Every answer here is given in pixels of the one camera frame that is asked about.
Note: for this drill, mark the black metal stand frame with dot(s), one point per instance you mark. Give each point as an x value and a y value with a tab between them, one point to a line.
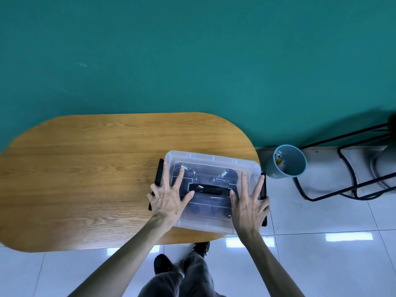
334	194

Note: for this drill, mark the person's left forearm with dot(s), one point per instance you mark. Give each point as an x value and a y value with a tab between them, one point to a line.
123	262

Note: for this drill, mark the clear plastic storage box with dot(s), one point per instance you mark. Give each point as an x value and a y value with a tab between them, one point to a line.
159	174

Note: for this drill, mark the person's right forearm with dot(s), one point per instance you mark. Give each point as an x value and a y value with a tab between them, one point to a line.
272	269

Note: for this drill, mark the pile of grip strengtheners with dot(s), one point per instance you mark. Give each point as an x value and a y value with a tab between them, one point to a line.
222	179

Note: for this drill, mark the person's black shoe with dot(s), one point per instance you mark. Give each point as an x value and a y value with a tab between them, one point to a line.
201	248
162	264

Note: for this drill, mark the person's left hand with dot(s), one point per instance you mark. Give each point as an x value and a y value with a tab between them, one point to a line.
168	204

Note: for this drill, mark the clear lid with black handle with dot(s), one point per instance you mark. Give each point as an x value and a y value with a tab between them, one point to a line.
210	159

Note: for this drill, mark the wooden table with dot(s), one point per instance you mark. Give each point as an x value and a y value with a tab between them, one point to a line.
77	167

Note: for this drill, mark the grey round object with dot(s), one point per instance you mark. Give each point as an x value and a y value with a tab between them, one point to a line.
386	163

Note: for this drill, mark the person's dark trousers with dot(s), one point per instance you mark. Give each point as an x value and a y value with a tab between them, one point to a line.
191	281

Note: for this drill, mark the person's right hand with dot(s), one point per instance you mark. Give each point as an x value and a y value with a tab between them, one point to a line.
249	213

